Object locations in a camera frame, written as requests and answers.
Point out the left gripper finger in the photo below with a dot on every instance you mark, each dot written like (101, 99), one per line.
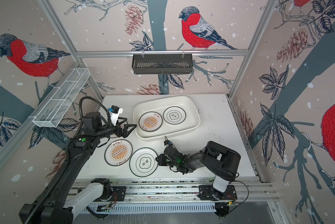
(129, 126)
(127, 131)

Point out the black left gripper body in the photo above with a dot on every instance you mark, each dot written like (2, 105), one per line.
(110, 129)

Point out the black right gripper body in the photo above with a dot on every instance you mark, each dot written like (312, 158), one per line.
(173, 163)

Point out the white flower plate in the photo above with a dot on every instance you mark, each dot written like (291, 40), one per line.
(142, 162)
(174, 115)

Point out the orange sunburst plate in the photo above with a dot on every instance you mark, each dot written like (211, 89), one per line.
(150, 121)
(118, 152)

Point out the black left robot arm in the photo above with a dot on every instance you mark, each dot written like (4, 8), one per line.
(49, 206)

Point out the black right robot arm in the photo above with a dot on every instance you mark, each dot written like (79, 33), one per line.
(222, 161)

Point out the white plastic bin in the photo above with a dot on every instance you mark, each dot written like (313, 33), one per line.
(191, 122)

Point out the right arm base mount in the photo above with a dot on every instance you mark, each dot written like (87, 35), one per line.
(207, 192)

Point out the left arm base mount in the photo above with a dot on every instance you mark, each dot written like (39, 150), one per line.
(118, 194)

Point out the black hanging wire basket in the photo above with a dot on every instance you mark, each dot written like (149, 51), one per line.
(162, 64)

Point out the white mesh wall shelf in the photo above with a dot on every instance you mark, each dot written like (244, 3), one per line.
(63, 96)

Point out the aluminium front rail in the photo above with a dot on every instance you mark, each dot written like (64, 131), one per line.
(174, 191)

